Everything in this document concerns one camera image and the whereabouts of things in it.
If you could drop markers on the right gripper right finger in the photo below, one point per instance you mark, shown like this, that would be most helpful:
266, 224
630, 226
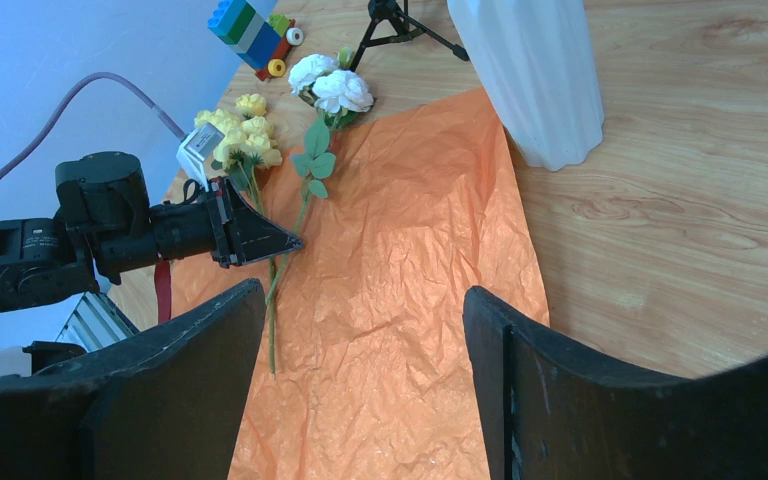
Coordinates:
553, 408

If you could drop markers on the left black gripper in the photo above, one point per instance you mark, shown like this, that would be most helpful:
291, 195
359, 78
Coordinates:
217, 219

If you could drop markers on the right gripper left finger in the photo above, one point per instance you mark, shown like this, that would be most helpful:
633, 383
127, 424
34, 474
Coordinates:
166, 403

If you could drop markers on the dark red ribbon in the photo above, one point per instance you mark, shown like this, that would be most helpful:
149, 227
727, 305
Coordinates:
163, 291

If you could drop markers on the yellow rose flower stem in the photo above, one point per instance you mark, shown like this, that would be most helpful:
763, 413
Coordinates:
247, 146

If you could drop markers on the pink white peony stem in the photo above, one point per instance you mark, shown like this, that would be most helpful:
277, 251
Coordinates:
339, 96

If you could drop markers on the orange yellow wrapping paper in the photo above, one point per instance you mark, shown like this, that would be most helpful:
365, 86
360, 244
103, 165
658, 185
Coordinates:
368, 374

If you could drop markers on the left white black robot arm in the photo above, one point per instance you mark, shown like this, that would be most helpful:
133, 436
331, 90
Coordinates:
105, 226

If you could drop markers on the white ribbed vase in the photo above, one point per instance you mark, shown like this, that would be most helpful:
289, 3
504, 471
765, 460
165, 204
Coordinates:
535, 61

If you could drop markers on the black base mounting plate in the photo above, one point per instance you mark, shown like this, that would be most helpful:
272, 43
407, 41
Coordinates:
96, 323

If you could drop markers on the colourful toy block train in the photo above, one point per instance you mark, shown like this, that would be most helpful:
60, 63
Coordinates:
261, 43

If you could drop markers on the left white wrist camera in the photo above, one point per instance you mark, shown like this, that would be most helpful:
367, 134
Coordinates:
195, 148

